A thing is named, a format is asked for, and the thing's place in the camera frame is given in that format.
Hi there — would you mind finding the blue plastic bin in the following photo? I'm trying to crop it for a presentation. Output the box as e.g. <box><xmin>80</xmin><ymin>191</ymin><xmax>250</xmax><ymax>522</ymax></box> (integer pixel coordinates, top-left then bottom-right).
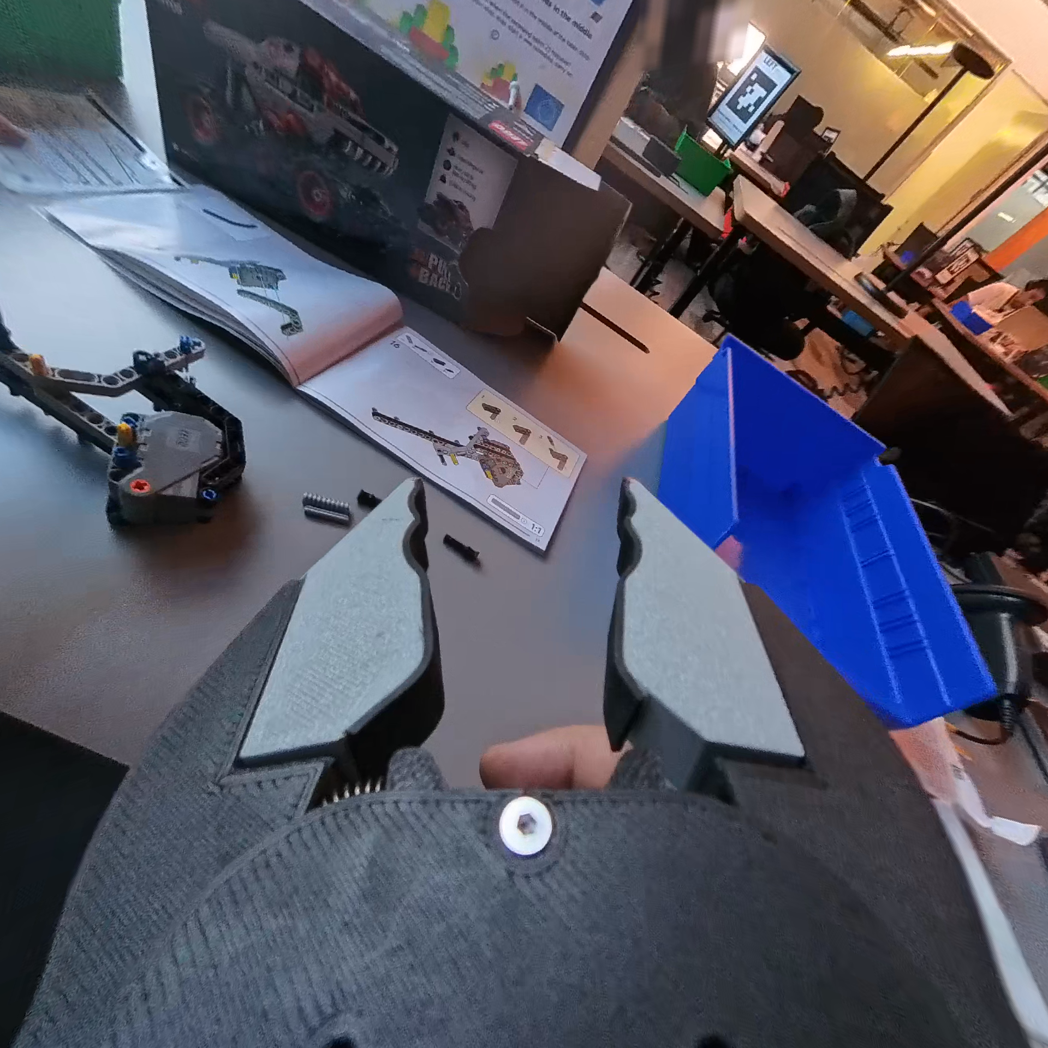
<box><xmin>655</xmin><ymin>334</ymin><xmax>1000</xmax><ymax>730</ymax></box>

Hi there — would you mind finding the person's right hand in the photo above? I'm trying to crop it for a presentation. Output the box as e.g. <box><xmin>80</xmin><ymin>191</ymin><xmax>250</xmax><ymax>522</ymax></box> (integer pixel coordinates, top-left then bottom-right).
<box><xmin>479</xmin><ymin>727</ymin><xmax>627</xmax><ymax>791</ymax></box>

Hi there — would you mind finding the small green storage bin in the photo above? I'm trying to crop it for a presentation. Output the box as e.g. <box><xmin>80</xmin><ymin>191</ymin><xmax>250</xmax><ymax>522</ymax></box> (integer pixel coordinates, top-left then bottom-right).
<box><xmin>673</xmin><ymin>131</ymin><xmax>732</xmax><ymax>198</ymax></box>

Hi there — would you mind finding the black floor lamp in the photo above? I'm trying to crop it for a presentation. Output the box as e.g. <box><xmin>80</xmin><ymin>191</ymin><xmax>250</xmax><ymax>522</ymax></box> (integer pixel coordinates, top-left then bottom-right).
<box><xmin>860</xmin><ymin>41</ymin><xmax>997</xmax><ymax>191</ymax></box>

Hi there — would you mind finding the long pale office desk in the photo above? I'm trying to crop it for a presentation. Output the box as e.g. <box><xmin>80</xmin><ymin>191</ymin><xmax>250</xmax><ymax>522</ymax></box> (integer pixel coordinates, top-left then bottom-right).
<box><xmin>731</xmin><ymin>176</ymin><xmax>1012</xmax><ymax>414</ymax></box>

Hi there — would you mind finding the open lego instruction booklet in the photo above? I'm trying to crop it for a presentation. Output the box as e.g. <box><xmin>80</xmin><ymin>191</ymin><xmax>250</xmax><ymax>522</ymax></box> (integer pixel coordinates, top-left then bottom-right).
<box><xmin>37</xmin><ymin>184</ymin><xmax>588</xmax><ymax>553</ymax></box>

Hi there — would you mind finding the printed paper sheet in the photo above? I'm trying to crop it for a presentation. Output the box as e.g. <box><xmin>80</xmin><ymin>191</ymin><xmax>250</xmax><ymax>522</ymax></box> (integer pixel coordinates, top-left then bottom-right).
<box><xmin>0</xmin><ymin>90</ymin><xmax>183</xmax><ymax>196</ymax></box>

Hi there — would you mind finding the white printed sign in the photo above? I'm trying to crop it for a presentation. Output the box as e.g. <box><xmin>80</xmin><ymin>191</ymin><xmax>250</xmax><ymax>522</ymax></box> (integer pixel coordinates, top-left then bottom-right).
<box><xmin>299</xmin><ymin>0</ymin><xmax>635</xmax><ymax>155</ymax></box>

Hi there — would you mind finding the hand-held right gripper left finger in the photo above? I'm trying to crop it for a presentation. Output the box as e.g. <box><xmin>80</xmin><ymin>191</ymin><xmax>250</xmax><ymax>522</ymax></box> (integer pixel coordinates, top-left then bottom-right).
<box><xmin>233</xmin><ymin>477</ymin><xmax>447</xmax><ymax>771</ymax></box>

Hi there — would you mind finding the monitor with square code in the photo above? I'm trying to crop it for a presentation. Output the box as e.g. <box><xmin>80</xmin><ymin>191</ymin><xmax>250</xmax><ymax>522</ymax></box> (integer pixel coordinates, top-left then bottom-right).
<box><xmin>706</xmin><ymin>45</ymin><xmax>802</xmax><ymax>151</ymax></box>

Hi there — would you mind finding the black cable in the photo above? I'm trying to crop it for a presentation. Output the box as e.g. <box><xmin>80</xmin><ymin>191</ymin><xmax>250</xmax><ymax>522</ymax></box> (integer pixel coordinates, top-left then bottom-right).
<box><xmin>954</xmin><ymin>688</ymin><xmax>1048</xmax><ymax>799</ymax></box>

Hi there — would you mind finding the white paper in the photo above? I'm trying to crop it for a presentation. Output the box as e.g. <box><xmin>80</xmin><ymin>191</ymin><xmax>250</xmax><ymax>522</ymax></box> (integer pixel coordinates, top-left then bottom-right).
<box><xmin>892</xmin><ymin>720</ymin><xmax>1043</xmax><ymax>846</ymax></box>

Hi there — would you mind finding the partly built lego chassis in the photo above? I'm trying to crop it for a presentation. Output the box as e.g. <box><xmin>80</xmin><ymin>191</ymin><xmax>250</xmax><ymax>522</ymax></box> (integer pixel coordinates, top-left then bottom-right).
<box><xmin>0</xmin><ymin>315</ymin><xmax>247</xmax><ymax>527</ymax></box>

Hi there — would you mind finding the dark office desk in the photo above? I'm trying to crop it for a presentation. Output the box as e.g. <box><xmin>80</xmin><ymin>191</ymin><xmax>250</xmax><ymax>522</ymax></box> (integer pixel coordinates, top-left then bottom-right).
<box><xmin>851</xmin><ymin>336</ymin><xmax>1048</xmax><ymax>566</ymax></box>

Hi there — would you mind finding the monster truck lego box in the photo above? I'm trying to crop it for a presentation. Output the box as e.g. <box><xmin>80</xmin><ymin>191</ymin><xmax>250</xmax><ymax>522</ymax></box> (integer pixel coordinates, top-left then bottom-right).
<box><xmin>144</xmin><ymin>0</ymin><xmax>633</xmax><ymax>342</ymax></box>

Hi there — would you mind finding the large green parts bin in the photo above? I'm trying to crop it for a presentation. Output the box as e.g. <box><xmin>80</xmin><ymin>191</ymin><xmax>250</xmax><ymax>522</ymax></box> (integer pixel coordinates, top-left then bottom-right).
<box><xmin>0</xmin><ymin>0</ymin><xmax>124</xmax><ymax>79</ymax></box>

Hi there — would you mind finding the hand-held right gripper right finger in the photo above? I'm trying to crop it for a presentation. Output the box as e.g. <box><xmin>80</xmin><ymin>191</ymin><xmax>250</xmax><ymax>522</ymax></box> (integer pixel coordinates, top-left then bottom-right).
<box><xmin>602</xmin><ymin>477</ymin><xmax>807</xmax><ymax>803</ymax></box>

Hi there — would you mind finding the black office chair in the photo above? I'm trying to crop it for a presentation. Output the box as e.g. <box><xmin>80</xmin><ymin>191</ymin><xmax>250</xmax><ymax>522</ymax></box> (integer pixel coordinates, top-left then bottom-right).
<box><xmin>706</xmin><ymin>241</ymin><xmax>810</xmax><ymax>361</ymax></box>

